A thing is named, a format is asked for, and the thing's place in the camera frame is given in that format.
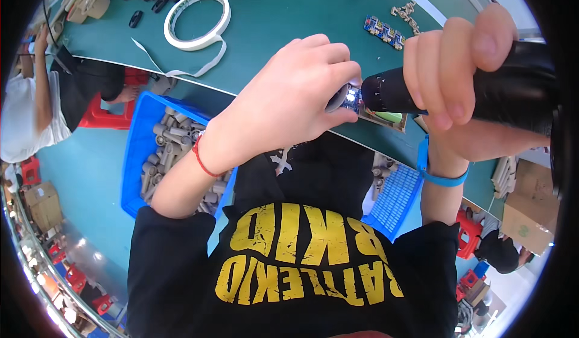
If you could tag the person's left hand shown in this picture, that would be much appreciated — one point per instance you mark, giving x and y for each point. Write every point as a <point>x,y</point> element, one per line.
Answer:
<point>276,107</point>

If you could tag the person's right hand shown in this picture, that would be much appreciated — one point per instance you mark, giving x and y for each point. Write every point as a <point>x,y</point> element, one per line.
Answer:
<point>436,71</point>

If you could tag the grey part with blue board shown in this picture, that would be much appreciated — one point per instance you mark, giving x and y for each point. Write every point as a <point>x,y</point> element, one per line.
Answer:
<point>350,98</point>

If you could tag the black electric screwdriver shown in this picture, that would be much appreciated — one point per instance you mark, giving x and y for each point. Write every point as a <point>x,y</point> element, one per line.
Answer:
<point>511,93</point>

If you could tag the heap of small wooden pieces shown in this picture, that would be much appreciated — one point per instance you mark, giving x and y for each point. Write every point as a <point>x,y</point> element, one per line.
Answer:
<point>407,15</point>

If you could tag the strip of blue circuit boards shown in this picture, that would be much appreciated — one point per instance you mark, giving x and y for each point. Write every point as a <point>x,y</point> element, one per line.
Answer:
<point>384,31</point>

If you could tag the wooden jig with green pad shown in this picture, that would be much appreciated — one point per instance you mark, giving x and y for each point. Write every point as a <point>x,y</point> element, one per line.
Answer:
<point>386,118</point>

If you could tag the loose white tape strip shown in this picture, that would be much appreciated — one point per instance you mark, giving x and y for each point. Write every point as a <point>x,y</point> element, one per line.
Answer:
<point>206,66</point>

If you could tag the pile of grey plastic tubes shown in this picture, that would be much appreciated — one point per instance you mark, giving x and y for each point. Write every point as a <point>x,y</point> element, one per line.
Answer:
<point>174,143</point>

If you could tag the blue wrist band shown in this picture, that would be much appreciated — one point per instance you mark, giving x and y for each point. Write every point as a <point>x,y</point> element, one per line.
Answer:
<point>441,180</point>

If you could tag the heap of grey plastic fittings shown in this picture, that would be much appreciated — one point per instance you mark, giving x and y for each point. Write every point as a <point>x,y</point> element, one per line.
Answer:
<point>382,170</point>

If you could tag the white tape roll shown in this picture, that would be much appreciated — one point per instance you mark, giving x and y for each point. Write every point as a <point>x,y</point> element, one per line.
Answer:
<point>174,34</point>

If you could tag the bundle of grey tubes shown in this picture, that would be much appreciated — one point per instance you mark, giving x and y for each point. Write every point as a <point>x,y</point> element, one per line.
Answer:
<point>503,177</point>

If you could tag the small blue plastic crate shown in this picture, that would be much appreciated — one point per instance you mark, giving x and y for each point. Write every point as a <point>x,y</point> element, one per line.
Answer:
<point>396,202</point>

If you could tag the large blue plastic crate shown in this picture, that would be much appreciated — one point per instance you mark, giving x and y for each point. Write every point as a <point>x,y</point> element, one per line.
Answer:
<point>135,157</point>

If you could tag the red plastic stool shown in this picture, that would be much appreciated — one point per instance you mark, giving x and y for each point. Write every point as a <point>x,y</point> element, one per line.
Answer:
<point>470,281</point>
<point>74,278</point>
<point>30,170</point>
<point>468,234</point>
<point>102,118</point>
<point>102,304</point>

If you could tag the single black plastic part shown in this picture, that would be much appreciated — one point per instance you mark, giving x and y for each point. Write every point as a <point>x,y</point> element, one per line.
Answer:
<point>135,19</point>

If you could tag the brown cardboard box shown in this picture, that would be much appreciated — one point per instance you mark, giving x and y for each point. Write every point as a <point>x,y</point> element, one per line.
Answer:
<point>529,211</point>
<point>45,206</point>

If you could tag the person's body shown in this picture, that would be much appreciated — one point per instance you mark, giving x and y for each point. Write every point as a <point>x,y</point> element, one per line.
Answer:
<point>294,274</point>

